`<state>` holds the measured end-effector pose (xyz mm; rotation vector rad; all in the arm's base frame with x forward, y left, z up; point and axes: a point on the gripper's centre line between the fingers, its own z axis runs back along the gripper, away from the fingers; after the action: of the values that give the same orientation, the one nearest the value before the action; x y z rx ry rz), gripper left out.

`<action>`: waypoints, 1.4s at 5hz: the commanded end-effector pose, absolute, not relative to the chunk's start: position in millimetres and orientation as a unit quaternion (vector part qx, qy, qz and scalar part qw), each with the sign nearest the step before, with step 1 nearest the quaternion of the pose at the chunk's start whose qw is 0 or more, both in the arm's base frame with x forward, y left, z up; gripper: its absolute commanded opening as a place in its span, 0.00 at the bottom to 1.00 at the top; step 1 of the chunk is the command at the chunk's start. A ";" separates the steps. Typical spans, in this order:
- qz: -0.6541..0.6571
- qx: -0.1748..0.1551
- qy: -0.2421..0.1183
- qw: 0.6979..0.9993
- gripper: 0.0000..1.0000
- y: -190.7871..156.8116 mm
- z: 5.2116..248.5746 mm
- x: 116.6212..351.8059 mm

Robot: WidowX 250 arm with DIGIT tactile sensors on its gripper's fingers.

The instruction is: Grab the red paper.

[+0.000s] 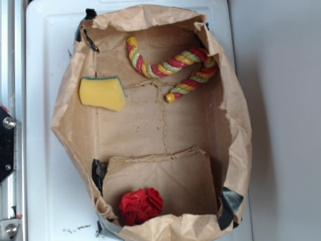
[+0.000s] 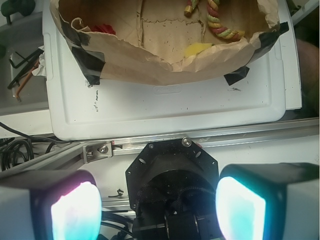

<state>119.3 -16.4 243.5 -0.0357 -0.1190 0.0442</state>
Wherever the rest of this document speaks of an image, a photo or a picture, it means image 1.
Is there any brown paper bag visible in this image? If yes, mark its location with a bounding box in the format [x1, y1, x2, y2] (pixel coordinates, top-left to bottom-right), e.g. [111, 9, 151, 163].
[52, 5, 252, 240]

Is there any yellow green sponge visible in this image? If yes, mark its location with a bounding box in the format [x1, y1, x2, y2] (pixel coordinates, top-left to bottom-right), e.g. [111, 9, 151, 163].
[79, 76, 126, 111]

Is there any red yellow green rope toy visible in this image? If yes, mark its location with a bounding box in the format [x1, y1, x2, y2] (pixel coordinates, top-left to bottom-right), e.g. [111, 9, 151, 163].
[126, 37, 219, 103]

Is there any black mounting bracket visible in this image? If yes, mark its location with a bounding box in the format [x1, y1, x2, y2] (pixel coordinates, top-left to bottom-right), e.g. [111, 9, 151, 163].
[0, 106, 16, 184]

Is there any aluminium frame rail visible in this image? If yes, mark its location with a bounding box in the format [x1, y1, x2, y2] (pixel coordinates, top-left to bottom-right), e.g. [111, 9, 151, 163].
[1, 1, 28, 240]

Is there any silver corner bracket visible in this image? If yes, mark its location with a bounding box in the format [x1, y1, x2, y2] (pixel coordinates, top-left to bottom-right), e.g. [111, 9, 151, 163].
[1, 218, 21, 241]

